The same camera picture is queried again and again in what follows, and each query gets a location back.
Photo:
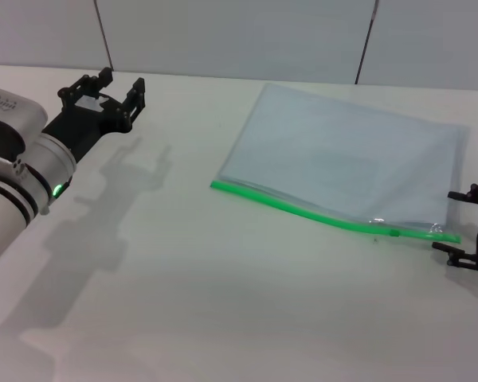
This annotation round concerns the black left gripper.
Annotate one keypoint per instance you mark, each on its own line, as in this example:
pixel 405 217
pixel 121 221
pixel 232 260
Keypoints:
pixel 79 123

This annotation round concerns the green zipper slider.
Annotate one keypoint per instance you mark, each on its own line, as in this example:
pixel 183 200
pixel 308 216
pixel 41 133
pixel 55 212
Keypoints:
pixel 394 233

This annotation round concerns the clear document bag green zipper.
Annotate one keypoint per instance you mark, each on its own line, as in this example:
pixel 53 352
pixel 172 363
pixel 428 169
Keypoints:
pixel 322 151

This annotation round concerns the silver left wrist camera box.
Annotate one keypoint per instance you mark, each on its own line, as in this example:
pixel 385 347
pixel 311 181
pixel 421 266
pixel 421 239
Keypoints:
pixel 8 111

